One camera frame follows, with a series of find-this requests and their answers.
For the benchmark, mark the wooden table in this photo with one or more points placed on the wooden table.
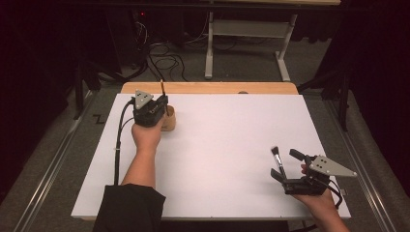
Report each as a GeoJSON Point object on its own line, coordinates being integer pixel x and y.
{"type": "Point", "coordinates": [209, 87]}

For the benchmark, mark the person's right hand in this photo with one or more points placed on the person's right hand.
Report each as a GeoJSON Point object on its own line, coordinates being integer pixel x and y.
{"type": "Point", "coordinates": [319, 204]}

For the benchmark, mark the white metal desk frame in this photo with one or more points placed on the white metal desk frame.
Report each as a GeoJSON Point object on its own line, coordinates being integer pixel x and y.
{"type": "Point", "coordinates": [248, 28]}

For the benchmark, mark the black metal stand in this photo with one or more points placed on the black metal stand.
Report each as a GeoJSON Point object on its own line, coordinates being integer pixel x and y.
{"type": "Point", "coordinates": [79, 90]}
{"type": "Point", "coordinates": [344, 100]}

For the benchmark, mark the thin wooden brush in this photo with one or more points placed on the thin wooden brush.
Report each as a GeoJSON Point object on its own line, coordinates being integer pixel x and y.
{"type": "Point", "coordinates": [162, 87]}

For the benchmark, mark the person's black sleeve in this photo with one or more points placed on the person's black sleeve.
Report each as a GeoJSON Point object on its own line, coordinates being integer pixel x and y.
{"type": "Point", "coordinates": [129, 209]}

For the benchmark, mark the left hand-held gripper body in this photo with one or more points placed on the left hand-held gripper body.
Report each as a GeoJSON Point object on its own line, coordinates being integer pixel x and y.
{"type": "Point", "coordinates": [146, 111]}

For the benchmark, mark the black makeup brush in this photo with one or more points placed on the black makeup brush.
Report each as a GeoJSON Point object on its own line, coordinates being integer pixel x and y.
{"type": "Point", "coordinates": [278, 159]}

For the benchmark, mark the person's left hand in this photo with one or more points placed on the person's left hand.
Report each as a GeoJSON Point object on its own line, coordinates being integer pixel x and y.
{"type": "Point", "coordinates": [146, 138]}

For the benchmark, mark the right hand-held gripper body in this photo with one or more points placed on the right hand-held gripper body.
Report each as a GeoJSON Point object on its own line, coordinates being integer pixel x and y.
{"type": "Point", "coordinates": [332, 167]}

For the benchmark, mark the white board sheet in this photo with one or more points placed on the white board sheet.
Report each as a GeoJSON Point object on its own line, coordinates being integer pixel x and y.
{"type": "Point", "coordinates": [219, 138]}

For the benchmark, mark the wooden brush holder cup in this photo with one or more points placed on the wooden brush holder cup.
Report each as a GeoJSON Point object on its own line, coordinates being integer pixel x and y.
{"type": "Point", "coordinates": [170, 122]}

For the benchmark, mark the metal floor rail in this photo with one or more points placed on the metal floor rail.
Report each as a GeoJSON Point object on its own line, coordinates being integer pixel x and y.
{"type": "Point", "coordinates": [367, 154]}
{"type": "Point", "coordinates": [48, 174]}

